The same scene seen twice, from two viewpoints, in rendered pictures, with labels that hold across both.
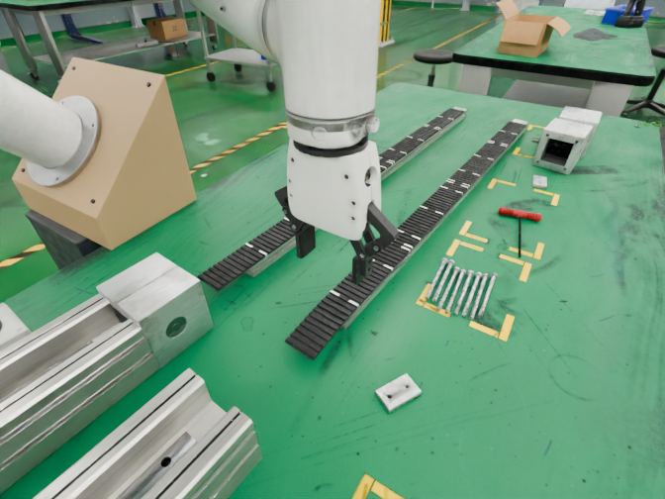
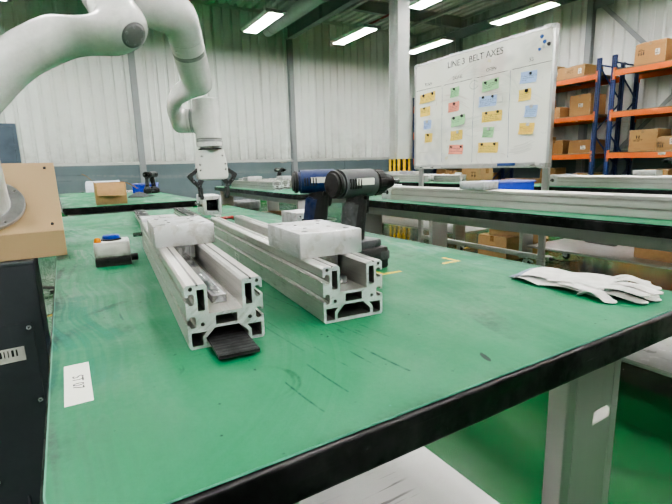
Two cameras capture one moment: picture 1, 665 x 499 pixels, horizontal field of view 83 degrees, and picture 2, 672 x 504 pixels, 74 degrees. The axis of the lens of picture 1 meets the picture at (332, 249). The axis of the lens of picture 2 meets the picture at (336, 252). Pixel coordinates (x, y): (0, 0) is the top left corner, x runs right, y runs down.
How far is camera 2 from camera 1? 1.39 m
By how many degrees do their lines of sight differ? 62
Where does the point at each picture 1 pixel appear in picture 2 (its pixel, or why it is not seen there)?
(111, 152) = (43, 200)
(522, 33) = (111, 189)
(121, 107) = (28, 180)
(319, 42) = (215, 119)
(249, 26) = (182, 119)
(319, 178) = (213, 158)
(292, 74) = (208, 127)
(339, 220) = (221, 171)
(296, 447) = not seen: hidden behind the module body
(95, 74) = not seen: outside the picture
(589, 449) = not seen: hidden behind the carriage
